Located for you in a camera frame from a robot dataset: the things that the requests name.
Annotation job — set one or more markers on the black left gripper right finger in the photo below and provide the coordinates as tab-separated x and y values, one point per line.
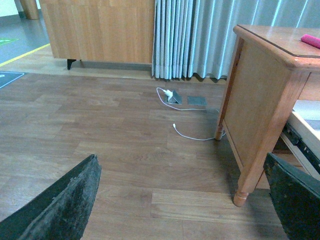
296	198

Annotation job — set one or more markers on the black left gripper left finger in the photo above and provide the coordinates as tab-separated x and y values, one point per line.
60	212

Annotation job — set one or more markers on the wooden drawer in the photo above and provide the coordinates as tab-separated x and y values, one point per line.
301	134

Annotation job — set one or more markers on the pink marker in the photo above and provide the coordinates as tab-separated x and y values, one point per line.
311	40

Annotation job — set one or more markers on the wooden nightstand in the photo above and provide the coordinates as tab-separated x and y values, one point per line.
271	68

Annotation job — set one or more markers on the closed floor socket plate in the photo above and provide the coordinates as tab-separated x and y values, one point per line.
196	100

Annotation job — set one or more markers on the open floor socket box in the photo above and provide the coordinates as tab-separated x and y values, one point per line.
175	99

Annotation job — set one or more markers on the white plug adapter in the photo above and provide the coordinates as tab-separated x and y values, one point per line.
168	93

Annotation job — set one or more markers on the grey pleated curtain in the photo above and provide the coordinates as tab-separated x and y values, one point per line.
196	37

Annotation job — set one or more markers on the large wooden cabinet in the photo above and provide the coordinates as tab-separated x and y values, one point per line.
116	31

